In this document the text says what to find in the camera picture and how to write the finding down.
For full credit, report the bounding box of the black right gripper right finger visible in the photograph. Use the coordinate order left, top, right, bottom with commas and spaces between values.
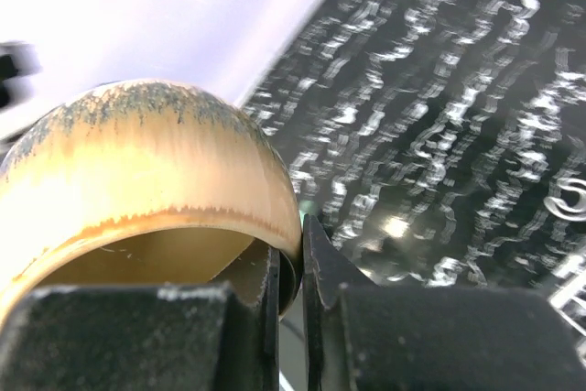
303, 215, 585, 391

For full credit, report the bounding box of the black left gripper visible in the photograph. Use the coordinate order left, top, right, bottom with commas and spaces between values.
1, 41, 41, 110

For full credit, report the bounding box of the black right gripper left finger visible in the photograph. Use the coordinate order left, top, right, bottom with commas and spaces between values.
1, 244, 280, 390

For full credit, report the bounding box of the tan glazed ceramic mug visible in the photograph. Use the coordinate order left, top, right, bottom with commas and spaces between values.
1, 80, 301, 315

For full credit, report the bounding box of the black marble pattern mat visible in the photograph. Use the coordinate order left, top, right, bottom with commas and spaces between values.
245, 0, 585, 287

